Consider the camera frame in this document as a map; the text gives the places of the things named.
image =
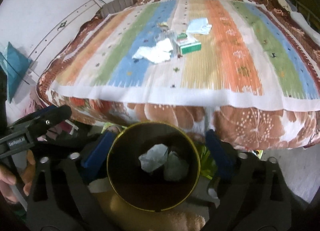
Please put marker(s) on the black gold-rimmed trash bin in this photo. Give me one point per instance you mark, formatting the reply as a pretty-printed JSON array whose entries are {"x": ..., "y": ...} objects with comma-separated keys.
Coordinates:
[{"x": 151, "y": 191}]

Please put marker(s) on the metal bed rail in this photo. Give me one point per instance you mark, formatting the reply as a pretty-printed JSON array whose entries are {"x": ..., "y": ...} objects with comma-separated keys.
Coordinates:
[{"x": 308, "y": 14}]

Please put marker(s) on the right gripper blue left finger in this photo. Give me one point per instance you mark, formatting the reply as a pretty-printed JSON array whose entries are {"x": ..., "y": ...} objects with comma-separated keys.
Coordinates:
[{"x": 95, "y": 159}]

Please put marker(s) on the teal plastic bag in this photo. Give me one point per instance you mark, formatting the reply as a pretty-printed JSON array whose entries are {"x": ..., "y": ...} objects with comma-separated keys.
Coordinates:
[{"x": 15, "y": 65}]

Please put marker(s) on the grey striped pillow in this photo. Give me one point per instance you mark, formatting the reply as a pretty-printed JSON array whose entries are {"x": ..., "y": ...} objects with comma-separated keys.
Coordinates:
[{"x": 115, "y": 6}]

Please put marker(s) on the person's left hand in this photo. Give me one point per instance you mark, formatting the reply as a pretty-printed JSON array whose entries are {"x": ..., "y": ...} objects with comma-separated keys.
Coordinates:
[{"x": 8, "y": 179}]

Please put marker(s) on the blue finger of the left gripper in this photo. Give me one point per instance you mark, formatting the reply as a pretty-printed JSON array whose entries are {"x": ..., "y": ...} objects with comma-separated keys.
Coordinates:
[
  {"x": 53, "y": 118},
  {"x": 46, "y": 112}
]

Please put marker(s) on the clear plastic blister packaging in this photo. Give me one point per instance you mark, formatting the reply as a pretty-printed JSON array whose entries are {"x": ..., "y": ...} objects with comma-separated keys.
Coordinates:
[{"x": 167, "y": 41}]

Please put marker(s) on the green white medicine box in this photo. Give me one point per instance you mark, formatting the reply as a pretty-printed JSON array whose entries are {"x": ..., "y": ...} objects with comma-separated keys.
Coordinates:
[{"x": 187, "y": 44}]

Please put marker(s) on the striped multicolour bed mat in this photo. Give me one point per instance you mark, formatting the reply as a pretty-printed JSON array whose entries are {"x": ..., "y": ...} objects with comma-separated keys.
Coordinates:
[{"x": 192, "y": 53}]

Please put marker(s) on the white wooden headboard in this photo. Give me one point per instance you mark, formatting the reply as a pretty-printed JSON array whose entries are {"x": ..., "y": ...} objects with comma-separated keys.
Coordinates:
[{"x": 58, "y": 38}]

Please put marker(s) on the brown floral blanket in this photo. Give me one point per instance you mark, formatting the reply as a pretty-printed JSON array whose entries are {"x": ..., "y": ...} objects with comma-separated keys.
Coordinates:
[{"x": 249, "y": 128}]

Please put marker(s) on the white tissue paper sheets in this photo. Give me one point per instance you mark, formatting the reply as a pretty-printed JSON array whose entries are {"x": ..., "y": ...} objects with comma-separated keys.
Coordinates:
[{"x": 160, "y": 53}]

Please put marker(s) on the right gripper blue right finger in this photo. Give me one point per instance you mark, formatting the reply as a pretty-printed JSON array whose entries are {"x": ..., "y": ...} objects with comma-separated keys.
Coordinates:
[{"x": 217, "y": 151}]

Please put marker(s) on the yellow snack wrapper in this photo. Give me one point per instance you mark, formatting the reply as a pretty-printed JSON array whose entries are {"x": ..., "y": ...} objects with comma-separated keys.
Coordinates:
[{"x": 162, "y": 25}]

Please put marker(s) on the clear plastic bag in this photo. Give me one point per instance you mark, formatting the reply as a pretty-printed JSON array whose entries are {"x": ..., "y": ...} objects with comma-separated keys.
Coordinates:
[{"x": 175, "y": 168}]

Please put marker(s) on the white folded cloth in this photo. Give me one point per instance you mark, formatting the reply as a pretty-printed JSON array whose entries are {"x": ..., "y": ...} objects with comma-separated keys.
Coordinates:
[{"x": 299, "y": 18}]

